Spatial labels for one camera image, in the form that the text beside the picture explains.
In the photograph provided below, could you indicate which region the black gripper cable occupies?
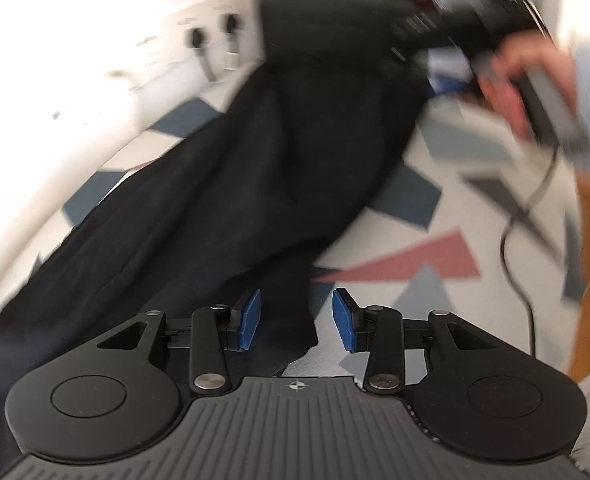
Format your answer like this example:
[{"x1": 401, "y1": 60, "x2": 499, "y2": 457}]
[{"x1": 500, "y1": 142, "x2": 564, "y2": 358}]

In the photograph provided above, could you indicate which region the black wall plug white tag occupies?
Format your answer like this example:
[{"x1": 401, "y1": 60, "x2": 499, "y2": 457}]
[{"x1": 222, "y1": 12, "x2": 244, "y2": 70}]

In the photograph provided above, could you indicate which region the dark grey box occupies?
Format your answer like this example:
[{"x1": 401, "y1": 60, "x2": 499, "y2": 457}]
[{"x1": 257, "y1": 0, "x2": 430, "y2": 61}]

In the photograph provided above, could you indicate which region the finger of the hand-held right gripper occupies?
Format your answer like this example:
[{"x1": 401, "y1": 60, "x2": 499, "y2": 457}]
[{"x1": 389, "y1": 7, "x2": 450, "y2": 63}]

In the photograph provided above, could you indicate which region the geometric patterned bed sheet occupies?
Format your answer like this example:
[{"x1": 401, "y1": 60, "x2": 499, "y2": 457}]
[{"x1": 25, "y1": 85, "x2": 590, "y2": 382}]

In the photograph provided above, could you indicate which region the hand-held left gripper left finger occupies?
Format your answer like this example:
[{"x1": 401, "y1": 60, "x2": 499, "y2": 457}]
[{"x1": 97, "y1": 288, "x2": 264, "y2": 395}]

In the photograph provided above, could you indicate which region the person's right hand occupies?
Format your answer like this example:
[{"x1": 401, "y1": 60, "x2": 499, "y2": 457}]
[{"x1": 479, "y1": 30, "x2": 580, "y2": 142}]

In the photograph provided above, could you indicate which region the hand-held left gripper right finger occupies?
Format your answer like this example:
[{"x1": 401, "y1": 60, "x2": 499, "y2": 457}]
[{"x1": 332, "y1": 287, "x2": 498, "y2": 395}]

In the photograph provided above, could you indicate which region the black garment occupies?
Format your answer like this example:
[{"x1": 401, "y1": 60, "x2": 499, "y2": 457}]
[{"x1": 0, "y1": 45, "x2": 432, "y2": 406}]

